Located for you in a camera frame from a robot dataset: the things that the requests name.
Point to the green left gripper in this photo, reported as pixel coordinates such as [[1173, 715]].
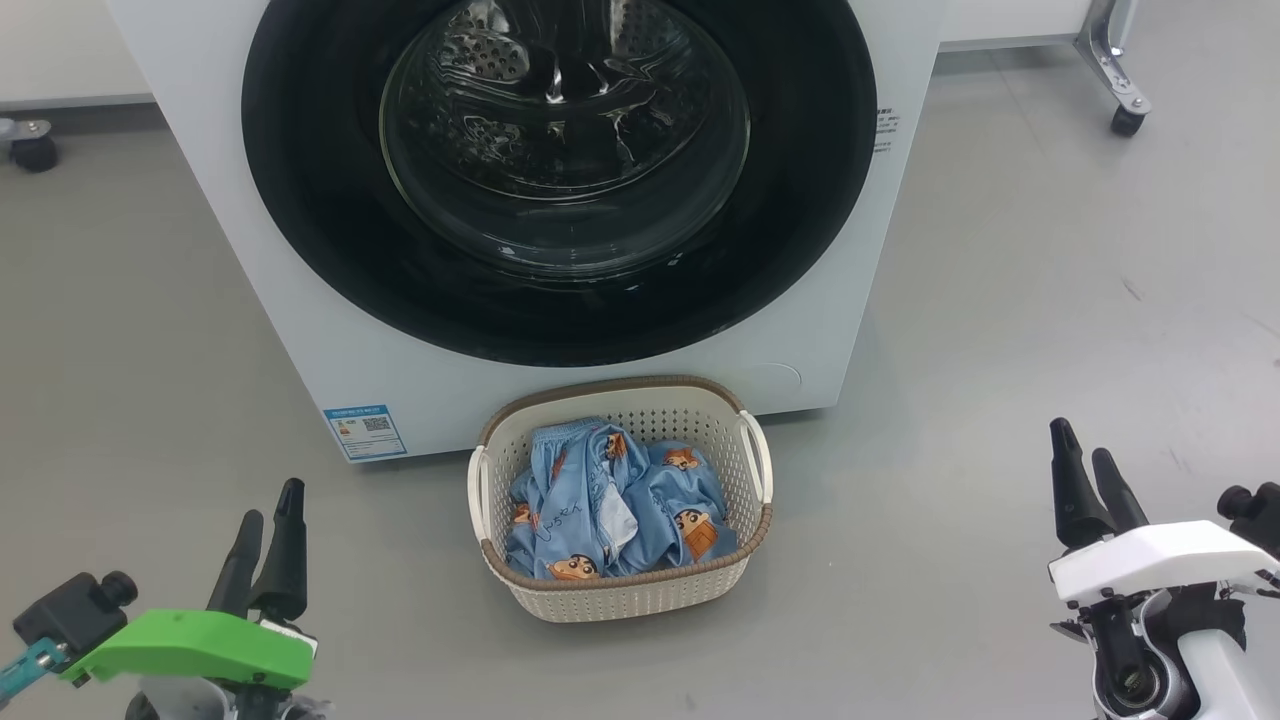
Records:
[[200, 645]]

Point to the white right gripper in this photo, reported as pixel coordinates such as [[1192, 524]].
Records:
[[1150, 560]]

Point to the blue cartoon print garment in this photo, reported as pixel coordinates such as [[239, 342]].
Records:
[[560, 490], [680, 500]]

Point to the black round glass washer door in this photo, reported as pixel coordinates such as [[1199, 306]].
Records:
[[320, 230]]

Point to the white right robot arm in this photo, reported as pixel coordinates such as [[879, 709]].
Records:
[[1225, 675]]

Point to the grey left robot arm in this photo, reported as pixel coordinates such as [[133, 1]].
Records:
[[180, 700]]

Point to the white front-load washing machine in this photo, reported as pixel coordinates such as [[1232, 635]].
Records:
[[250, 250]]

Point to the blue energy label sticker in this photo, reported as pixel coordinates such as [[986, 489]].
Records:
[[365, 432]]

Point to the cream perforated laundry basket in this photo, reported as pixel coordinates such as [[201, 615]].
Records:
[[620, 600]]

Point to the grey metal leg with caster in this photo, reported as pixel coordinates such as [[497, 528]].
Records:
[[1115, 70], [32, 148]]

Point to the white partition panel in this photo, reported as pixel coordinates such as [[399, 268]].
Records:
[[1010, 20], [60, 50]]

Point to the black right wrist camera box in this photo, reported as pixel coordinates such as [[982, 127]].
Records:
[[1255, 510]]

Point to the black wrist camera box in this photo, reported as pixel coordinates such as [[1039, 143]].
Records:
[[1255, 510], [75, 605]]

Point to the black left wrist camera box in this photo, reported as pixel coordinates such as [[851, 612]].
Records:
[[75, 605]]

